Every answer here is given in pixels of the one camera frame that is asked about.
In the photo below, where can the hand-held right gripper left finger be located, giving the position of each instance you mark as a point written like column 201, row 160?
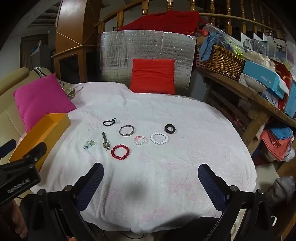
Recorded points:
column 93, row 182

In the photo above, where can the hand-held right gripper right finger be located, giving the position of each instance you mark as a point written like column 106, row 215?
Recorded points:
column 209, row 182

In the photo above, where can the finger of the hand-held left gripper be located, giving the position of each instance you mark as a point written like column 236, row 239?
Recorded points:
column 35, row 150
column 7, row 146

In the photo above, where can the orange cardboard box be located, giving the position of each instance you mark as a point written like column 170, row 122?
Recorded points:
column 41, row 134

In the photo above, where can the person's left hand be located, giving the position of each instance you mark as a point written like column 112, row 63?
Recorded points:
column 15, row 219

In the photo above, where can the silver wristwatch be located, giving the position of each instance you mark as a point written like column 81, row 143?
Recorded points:
column 106, row 144

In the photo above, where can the magenta pillow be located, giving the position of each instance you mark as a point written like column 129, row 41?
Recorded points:
column 41, row 99

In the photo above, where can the white textured blanket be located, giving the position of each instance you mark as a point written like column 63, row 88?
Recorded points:
column 161, row 162

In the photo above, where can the silver metal bangle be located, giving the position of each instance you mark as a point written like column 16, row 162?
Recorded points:
column 122, row 134

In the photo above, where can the beige leather sofa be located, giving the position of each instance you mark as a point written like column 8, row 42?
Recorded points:
column 9, row 88

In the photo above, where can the beige patterned cloth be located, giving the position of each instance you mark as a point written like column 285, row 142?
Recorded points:
column 68, row 89

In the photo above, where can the grey cloth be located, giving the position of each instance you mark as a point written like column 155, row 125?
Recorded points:
column 282, row 190

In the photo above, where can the stack of salmon cloths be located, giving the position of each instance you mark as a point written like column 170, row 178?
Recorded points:
column 275, row 144

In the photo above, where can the wooden shelf unit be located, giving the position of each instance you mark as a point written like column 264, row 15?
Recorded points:
column 252, row 102

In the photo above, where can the white bowl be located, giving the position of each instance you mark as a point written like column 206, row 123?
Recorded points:
column 254, row 84

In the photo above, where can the small red pillow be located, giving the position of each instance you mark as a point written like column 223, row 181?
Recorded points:
column 152, row 76

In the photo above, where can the wicker basket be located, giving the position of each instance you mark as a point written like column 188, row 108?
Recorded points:
column 219, row 62

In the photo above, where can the light blue cardboard box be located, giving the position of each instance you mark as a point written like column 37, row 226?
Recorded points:
column 263, row 74

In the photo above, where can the wooden cabinet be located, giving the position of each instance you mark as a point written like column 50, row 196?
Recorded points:
column 71, row 23

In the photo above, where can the blue cloth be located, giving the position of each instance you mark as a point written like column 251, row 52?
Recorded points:
column 208, row 46

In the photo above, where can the grey plastic bag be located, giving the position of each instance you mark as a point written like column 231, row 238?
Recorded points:
column 256, row 46

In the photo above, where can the silver foil insulation mat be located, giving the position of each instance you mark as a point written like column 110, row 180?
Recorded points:
column 148, row 44

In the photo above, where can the wooden stair railing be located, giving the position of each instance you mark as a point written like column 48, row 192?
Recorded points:
column 229, row 19

